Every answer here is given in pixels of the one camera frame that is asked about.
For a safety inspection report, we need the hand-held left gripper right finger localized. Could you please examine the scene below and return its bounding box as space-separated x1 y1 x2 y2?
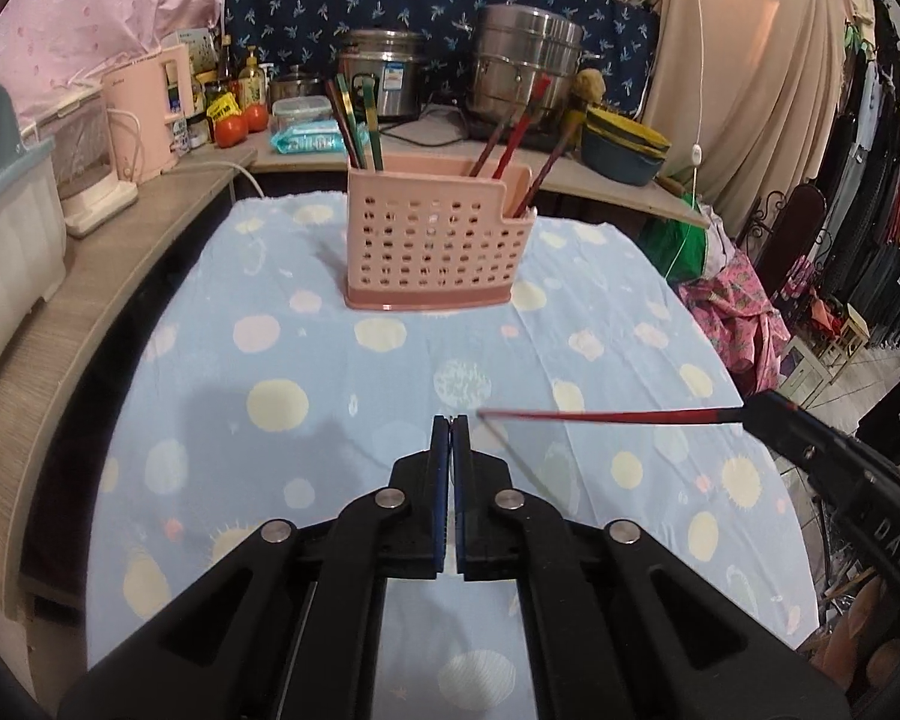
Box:
452 415 850 720

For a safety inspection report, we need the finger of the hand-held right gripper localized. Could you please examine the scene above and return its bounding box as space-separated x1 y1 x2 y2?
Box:
745 418 880 520
741 388 863 452

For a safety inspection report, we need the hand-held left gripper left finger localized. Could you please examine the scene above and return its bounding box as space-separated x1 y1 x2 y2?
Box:
58 415 452 720

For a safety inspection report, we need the pink perforated utensil basket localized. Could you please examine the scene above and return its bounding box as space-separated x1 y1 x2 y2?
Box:
345 152 537 310

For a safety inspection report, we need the dark red chopstick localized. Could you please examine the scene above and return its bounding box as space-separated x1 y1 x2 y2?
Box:
493 109 533 181
511 124 575 217

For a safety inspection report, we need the green chopstick gold band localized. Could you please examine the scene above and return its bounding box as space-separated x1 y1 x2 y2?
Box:
360 77 385 172
341 109 368 170

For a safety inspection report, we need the maroon chopstick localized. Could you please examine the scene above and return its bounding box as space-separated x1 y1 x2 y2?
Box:
322 77 362 170

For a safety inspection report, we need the person's right hand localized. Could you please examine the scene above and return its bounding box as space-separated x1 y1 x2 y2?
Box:
814 577 900 706

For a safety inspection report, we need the pink floral cloth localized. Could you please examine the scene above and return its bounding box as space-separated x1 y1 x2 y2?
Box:
679 244 792 398

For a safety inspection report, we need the small wooden stool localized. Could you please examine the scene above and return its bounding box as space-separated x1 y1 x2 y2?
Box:
821 300 871 368

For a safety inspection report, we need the dark metal chair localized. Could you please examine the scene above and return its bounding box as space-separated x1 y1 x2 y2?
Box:
742 184 830 301

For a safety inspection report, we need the green cloth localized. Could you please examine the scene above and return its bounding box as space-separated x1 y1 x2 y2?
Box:
637 195 721 282

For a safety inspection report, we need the row of hanging clothes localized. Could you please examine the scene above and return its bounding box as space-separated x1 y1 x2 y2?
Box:
817 0 900 466

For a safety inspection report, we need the blue printed tablecloth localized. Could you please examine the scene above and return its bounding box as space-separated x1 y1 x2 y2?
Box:
86 195 822 720

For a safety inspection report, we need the dark yellow rimmed bowl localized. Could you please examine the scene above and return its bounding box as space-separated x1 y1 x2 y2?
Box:
585 109 672 155

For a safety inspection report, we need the beige curtain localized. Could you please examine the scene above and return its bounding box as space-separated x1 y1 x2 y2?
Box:
600 0 852 226

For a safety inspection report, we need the black induction cooker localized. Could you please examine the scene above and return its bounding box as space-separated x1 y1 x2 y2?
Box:
457 116 571 152

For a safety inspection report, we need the blue wet wipes pack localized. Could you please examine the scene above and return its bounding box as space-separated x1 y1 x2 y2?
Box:
270 127 347 156

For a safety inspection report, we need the clear lidded food container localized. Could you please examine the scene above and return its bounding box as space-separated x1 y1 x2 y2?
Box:
272 96 332 136

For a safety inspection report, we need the wooden counter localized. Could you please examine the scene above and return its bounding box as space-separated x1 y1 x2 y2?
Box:
0 101 713 616

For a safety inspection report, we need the steel rice cooker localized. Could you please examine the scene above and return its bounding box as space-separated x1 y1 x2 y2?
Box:
337 30 425 121

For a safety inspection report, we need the large steel steamer pot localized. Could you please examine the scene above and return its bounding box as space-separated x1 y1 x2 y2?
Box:
469 4 586 125

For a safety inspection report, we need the small lidded steel pot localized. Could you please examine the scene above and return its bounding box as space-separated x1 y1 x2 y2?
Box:
268 66 323 102

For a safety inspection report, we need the yellow oil pump bottle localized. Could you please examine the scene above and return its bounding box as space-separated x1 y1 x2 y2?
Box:
240 45 267 110

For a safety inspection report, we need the white appliance clear lid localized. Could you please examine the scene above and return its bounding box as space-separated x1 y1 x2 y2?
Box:
45 86 140 237

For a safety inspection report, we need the pink electric kettle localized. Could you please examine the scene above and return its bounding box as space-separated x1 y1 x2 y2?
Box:
101 43 196 185

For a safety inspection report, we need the white storage box teal lid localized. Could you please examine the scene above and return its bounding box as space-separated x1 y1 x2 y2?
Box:
0 82 68 410

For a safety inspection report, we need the blue leaf printed cloth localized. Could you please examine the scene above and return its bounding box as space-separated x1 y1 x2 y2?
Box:
223 0 661 125

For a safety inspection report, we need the green white carton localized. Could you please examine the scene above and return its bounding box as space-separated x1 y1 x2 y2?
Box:
176 28 218 76

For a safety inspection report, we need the pink dotted curtain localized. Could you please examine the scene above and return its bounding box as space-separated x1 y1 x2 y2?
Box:
0 0 286 106

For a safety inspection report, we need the white cable with switch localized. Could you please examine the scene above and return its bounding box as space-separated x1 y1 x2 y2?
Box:
664 0 710 282

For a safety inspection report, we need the white power cord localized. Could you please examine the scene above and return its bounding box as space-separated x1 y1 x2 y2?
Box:
195 160 265 201

